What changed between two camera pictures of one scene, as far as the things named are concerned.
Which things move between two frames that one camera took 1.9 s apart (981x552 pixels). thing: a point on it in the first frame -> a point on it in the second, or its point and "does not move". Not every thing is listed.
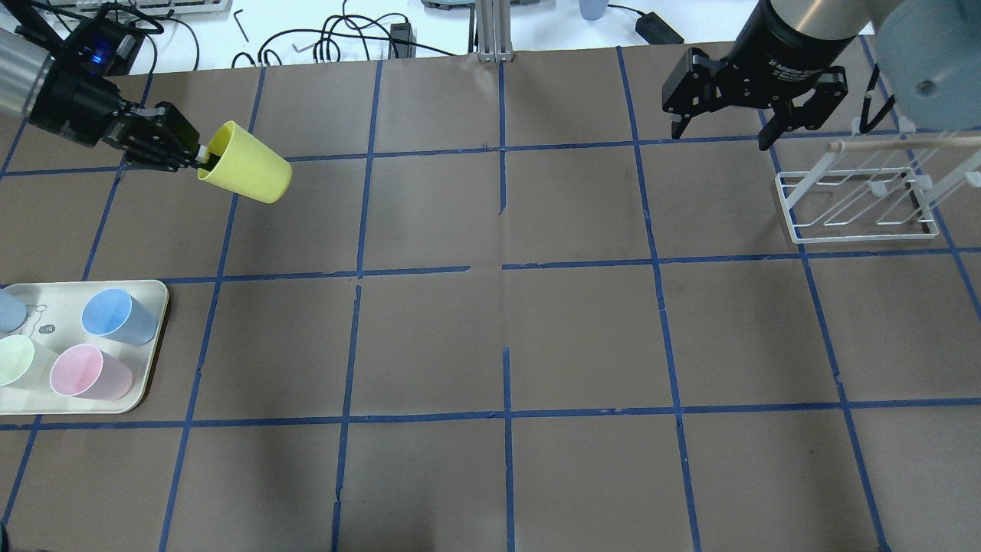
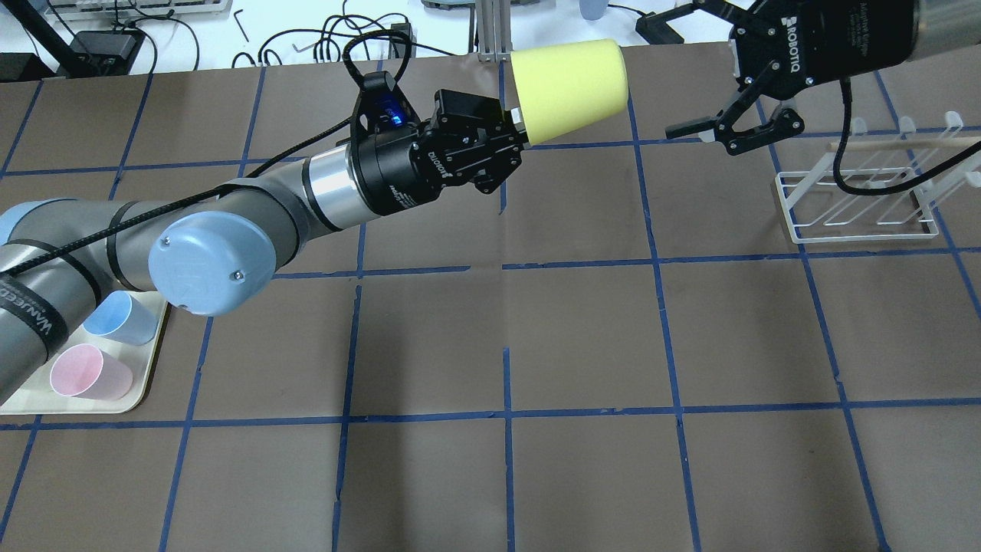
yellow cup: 248,165 -> 563,87
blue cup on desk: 592,10 does not move
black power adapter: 651,27 does not move
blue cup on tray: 115,313 does not move
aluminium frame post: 494,42 does not move
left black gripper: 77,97 -> 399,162
